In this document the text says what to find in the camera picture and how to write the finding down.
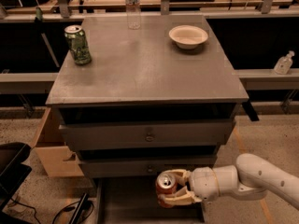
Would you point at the grey middle drawer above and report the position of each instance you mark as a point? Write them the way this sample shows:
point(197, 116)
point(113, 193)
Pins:
point(143, 166)

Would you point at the hand sanitizer bottle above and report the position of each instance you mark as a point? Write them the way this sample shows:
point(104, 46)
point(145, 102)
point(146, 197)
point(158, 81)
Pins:
point(284, 63)

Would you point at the grey top drawer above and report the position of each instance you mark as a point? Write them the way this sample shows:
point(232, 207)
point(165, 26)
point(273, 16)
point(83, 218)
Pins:
point(146, 135)

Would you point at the light wooden box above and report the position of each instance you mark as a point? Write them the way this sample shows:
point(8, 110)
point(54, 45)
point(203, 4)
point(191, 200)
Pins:
point(56, 157)

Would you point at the black flat device on floor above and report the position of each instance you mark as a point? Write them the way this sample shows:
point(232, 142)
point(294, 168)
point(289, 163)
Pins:
point(82, 207)

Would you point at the green soda can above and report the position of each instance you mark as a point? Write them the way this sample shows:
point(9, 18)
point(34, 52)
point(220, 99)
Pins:
point(77, 43)

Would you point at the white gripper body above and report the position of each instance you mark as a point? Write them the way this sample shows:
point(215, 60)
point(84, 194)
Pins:
point(204, 183)

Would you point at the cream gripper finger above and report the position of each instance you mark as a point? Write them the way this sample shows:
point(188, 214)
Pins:
point(181, 175)
point(179, 198)

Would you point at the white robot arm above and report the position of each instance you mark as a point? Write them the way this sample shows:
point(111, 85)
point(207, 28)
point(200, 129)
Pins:
point(249, 179)

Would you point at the red coke can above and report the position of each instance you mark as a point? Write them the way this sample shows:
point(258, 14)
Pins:
point(165, 184)

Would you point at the grey drawer cabinet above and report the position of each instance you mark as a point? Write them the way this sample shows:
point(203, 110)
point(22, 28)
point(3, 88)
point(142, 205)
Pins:
point(141, 76)

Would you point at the clear plastic water bottle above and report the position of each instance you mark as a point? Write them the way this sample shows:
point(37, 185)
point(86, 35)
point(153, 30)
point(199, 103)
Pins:
point(133, 14)

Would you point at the open grey bottom drawer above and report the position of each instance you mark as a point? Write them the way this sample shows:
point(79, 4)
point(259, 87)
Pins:
point(133, 200)

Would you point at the white bowl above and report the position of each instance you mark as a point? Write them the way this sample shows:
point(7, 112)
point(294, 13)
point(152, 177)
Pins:
point(188, 37)

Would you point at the black chair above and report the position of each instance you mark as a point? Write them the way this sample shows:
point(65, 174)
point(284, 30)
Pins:
point(12, 173)

